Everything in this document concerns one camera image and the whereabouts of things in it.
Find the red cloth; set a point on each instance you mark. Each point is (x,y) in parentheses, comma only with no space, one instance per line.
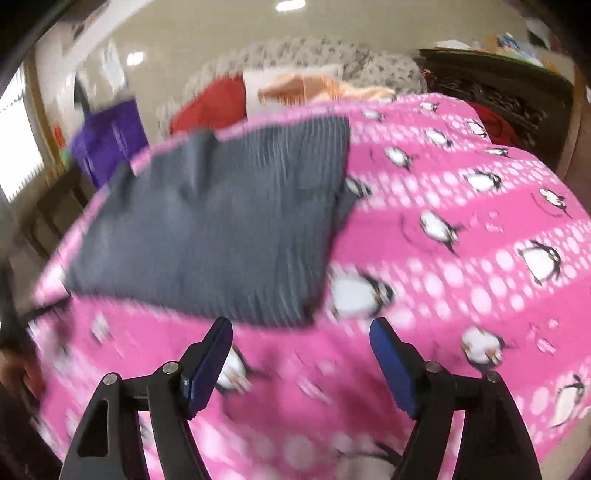
(494,124)

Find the dark carved wooden cabinet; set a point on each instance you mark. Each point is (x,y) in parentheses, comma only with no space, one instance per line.
(508,83)

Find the red pillow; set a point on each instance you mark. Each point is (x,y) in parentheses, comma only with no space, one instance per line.
(207,106)

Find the window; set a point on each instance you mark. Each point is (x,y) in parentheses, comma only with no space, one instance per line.
(18,138)

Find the ceiling light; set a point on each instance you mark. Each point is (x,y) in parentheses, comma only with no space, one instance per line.
(134,58)
(288,5)

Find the dark wooden table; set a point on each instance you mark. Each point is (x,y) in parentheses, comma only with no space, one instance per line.
(51,212)

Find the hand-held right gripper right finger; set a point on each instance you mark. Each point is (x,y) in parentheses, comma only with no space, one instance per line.
(397,369)

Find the grey floral bedding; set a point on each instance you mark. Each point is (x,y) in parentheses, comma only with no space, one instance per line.
(323,50)

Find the pink penguin printed blanket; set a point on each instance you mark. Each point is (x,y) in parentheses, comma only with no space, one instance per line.
(485,217)

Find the purple tote bag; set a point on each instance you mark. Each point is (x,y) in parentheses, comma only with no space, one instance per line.
(111,138)

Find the person's left hand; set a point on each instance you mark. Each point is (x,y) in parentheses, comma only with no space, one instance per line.
(23,376)

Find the grey striped suit jacket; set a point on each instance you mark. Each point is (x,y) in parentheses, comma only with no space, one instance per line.
(207,221)

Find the pile of small packages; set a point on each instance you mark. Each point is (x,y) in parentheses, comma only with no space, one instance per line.
(508,44)

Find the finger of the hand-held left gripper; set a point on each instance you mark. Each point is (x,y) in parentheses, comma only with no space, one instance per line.
(48,310)

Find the white pillow with orange cloth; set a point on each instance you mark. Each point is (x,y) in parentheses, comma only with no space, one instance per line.
(295,85)

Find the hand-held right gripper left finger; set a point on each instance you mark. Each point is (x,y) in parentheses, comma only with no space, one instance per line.
(207,364)

